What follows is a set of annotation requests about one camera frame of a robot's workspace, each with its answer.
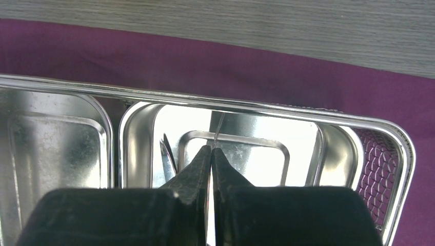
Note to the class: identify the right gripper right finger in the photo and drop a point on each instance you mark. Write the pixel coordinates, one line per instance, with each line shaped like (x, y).
(250, 215)

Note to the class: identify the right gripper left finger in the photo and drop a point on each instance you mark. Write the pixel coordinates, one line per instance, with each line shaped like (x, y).
(174, 214)

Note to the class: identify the steel surgical scissors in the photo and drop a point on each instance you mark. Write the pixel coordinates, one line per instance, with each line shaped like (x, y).
(170, 168)

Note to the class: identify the steel instrument tray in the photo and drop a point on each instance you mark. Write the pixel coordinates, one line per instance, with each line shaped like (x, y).
(60, 134)

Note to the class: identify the purple cloth wrap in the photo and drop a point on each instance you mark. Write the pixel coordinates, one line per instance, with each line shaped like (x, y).
(129, 59)

